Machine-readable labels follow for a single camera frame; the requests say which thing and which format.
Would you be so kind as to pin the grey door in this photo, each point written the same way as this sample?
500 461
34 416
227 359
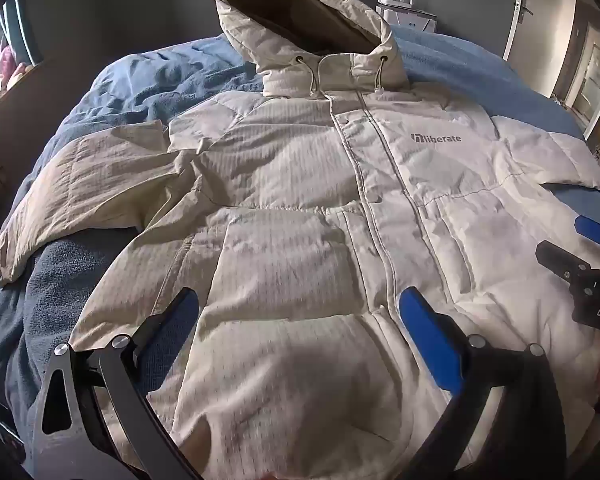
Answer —
540 35

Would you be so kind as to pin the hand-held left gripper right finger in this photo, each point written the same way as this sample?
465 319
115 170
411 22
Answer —
425 332

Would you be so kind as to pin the cream hooded puffer jacket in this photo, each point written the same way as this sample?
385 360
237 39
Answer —
290 220

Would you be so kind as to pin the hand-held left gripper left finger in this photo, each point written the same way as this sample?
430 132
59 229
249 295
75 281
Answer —
181 311

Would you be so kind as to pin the dark curtain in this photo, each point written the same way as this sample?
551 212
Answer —
22 30

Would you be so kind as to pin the blue fleece blanket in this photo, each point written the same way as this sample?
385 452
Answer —
130 82

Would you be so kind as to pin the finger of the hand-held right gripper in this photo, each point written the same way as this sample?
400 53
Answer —
594 230
557 257

